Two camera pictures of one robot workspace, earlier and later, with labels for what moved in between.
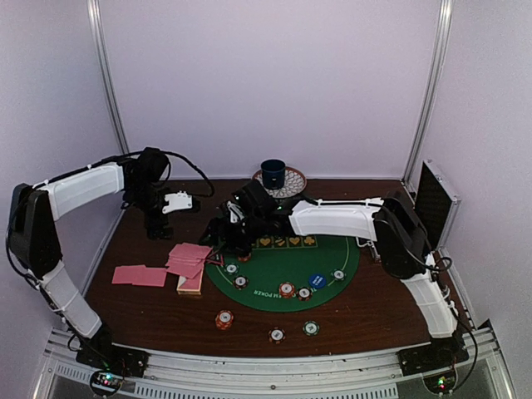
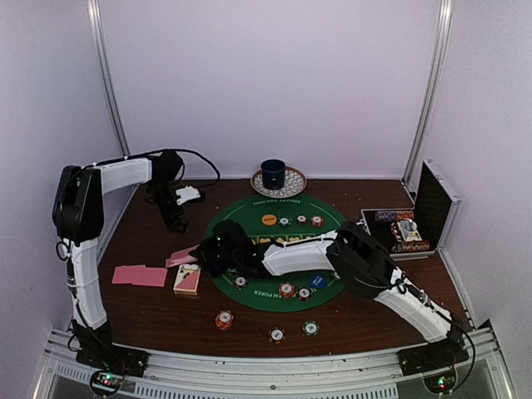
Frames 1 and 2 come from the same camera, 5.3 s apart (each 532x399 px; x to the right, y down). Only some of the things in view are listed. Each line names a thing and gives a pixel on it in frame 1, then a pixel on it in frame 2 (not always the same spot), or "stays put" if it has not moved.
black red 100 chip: x=240 y=283 stays put
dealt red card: x=127 y=274 stays put
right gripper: x=215 y=226 → x=204 y=251
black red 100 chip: x=304 y=293 stays put
